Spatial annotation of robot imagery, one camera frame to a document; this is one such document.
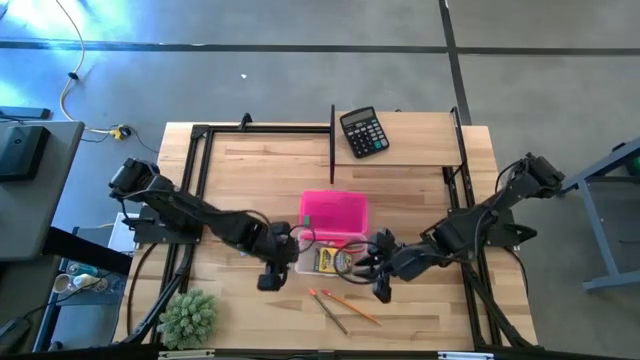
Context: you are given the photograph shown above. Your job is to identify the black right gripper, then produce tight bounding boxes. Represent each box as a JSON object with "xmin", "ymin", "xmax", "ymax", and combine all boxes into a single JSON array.
[{"xmin": 355, "ymin": 227, "xmax": 436, "ymax": 305}]

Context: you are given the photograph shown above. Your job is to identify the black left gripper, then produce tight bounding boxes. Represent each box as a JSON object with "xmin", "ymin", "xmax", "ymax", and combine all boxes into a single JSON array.
[{"xmin": 256, "ymin": 222, "xmax": 302, "ymax": 293}]

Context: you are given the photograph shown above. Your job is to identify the orange pencil pink eraser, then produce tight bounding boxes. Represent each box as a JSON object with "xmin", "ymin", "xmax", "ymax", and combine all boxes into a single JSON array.
[{"xmin": 320, "ymin": 288, "xmax": 383, "ymax": 326}]

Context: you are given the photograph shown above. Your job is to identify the yellow green crayon box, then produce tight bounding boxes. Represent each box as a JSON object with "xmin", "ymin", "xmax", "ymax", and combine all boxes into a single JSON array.
[{"xmin": 313, "ymin": 245, "xmax": 354, "ymax": 275}]

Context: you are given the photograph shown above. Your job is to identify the black pencil orange eraser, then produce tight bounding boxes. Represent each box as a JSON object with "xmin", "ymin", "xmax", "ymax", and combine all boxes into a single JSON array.
[{"xmin": 308, "ymin": 288, "xmax": 350, "ymax": 336}]

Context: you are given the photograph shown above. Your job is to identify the pink and clear pencil case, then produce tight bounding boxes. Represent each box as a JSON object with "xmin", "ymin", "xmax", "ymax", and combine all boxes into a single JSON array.
[{"xmin": 293, "ymin": 188, "xmax": 374, "ymax": 278}]

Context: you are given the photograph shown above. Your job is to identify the green artificial plant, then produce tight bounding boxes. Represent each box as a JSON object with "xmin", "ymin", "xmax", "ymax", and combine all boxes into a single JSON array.
[{"xmin": 156, "ymin": 288, "xmax": 220, "ymax": 351}]

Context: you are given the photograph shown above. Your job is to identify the black desk calculator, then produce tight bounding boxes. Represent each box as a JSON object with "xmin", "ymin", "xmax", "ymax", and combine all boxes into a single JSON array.
[{"xmin": 339, "ymin": 105, "xmax": 391, "ymax": 160}]

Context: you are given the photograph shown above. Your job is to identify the wooden shelf riser black legs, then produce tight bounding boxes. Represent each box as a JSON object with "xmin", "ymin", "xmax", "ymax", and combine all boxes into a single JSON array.
[{"xmin": 329, "ymin": 104, "xmax": 464, "ymax": 185}]

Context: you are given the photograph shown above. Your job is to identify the white paper sheet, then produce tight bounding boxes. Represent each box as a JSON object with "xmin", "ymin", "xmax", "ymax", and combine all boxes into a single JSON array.
[{"xmin": 107, "ymin": 212, "xmax": 142, "ymax": 254}]

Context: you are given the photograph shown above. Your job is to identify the black cart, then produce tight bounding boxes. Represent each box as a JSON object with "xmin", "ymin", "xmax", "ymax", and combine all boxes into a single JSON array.
[{"xmin": 32, "ymin": 225, "xmax": 135, "ymax": 352}]

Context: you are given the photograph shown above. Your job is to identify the grey blue metal table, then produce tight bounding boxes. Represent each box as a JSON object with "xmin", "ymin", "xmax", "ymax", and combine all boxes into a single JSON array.
[{"xmin": 559, "ymin": 137, "xmax": 640, "ymax": 293}]

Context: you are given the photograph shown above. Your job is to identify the grey desk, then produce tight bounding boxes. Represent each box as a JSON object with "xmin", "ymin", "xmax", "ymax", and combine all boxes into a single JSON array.
[{"xmin": 0, "ymin": 119, "xmax": 86, "ymax": 262}]

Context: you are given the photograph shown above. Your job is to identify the black box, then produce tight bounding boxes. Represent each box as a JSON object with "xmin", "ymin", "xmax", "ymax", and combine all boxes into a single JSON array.
[{"xmin": 0, "ymin": 124, "xmax": 51, "ymax": 183}]

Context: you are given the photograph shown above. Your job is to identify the black flat device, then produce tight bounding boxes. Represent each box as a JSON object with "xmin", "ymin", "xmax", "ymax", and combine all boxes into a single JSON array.
[{"xmin": 0, "ymin": 105, "xmax": 52, "ymax": 121}]

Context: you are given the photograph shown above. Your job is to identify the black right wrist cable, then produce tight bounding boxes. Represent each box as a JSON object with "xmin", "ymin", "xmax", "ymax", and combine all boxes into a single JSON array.
[{"xmin": 333, "ymin": 241, "xmax": 384, "ymax": 287}]

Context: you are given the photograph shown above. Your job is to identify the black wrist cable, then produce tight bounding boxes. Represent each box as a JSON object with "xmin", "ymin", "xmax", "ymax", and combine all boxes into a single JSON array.
[
  {"xmin": 288, "ymin": 223, "xmax": 317, "ymax": 255},
  {"xmin": 333, "ymin": 241, "xmax": 384, "ymax": 287}
]

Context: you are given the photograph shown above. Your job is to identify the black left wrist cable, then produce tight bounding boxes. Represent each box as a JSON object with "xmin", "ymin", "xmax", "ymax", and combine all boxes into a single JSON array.
[{"xmin": 288, "ymin": 223, "xmax": 317, "ymax": 255}]

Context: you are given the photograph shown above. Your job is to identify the black aluminium rig frame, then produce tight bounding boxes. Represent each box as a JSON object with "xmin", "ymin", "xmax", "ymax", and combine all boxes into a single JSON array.
[{"xmin": 119, "ymin": 112, "xmax": 541, "ymax": 360}]

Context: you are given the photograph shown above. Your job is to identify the silver frame bracket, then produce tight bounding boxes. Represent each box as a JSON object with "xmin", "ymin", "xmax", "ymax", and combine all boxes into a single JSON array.
[
  {"xmin": 438, "ymin": 351, "xmax": 495, "ymax": 360},
  {"xmin": 158, "ymin": 349, "xmax": 216, "ymax": 359}
]

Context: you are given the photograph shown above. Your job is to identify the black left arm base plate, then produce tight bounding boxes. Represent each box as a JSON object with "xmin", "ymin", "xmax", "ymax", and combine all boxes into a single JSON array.
[{"xmin": 133, "ymin": 207, "xmax": 204, "ymax": 246}]

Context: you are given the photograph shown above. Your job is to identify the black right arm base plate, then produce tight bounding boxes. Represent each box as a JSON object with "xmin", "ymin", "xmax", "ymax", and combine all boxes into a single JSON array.
[{"xmin": 449, "ymin": 209, "xmax": 539, "ymax": 249}]

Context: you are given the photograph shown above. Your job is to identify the pale yellow floor cable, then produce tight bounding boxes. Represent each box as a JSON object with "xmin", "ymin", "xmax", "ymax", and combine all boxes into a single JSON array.
[{"xmin": 53, "ymin": 0, "xmax": 126, "ymax": 137}]

